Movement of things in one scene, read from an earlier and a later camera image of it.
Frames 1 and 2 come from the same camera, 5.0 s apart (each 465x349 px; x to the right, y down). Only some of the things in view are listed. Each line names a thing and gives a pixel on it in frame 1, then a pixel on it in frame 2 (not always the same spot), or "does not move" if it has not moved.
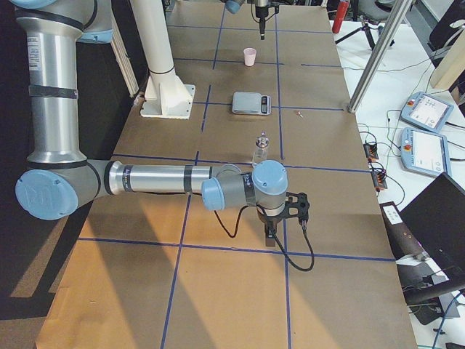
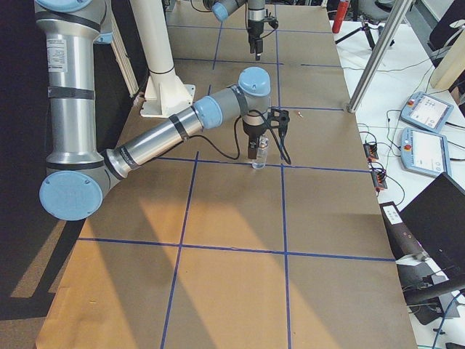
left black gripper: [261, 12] → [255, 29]
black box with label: [403, 242] does not move
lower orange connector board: [378, 179] does not move
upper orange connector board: [370, 151] does not move
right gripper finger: [270, 236] → [252, 148]
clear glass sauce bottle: [261, 149] does not move
